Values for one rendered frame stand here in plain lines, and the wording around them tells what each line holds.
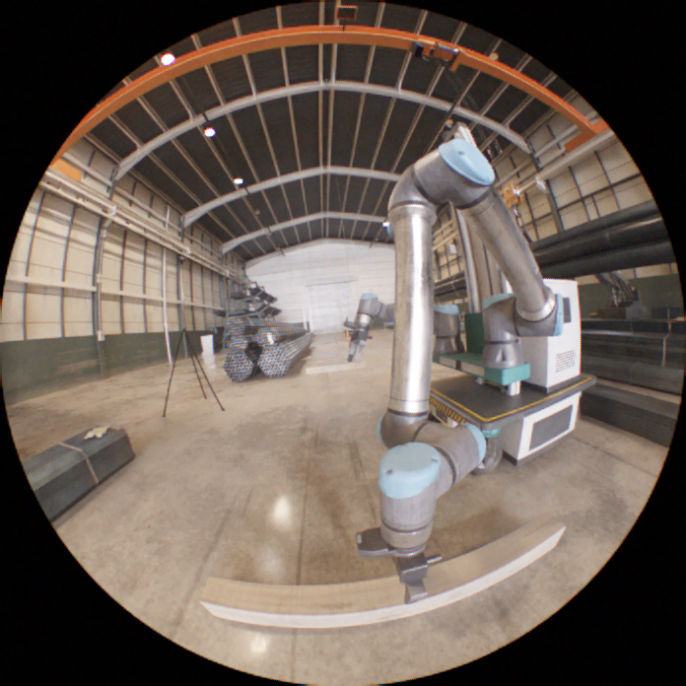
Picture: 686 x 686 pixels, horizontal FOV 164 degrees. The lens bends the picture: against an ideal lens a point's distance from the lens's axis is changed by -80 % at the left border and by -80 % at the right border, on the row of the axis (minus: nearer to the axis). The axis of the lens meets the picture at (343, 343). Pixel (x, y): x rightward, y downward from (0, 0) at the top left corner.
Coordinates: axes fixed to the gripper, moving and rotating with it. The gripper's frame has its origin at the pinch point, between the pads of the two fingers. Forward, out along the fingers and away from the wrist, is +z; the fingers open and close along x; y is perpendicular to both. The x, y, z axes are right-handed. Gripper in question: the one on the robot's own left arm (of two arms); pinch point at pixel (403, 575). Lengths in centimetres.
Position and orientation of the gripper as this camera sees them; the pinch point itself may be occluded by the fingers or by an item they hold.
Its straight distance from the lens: 61.3
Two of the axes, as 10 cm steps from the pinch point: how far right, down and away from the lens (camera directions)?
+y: 9.9, -1.1, 0.6
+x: -0.7, -0.6, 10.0
